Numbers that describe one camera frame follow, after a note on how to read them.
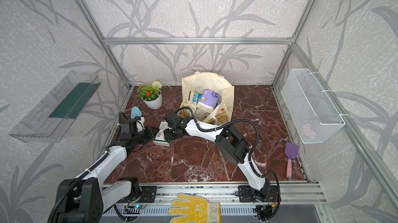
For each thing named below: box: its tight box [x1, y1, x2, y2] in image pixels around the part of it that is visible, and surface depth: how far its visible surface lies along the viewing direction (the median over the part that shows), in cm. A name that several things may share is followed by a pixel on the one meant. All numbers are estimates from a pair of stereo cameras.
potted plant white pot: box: [136, 80, 163, 110], surface depth 100 cm
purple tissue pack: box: [197, 88, 220, 110], surface depth 91 cm
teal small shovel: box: [130, 105, 143, 119], surface depth 107 cm
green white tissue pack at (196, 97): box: [191, 91, 203, 106], surface depth 96 cm
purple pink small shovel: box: [284, 141, 300, 179], surface depth 88 cm
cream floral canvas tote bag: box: [179, 71, 235, 125], surface depth 90 cm
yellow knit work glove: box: [168, 193, 221, 223], surface depth 71 cm
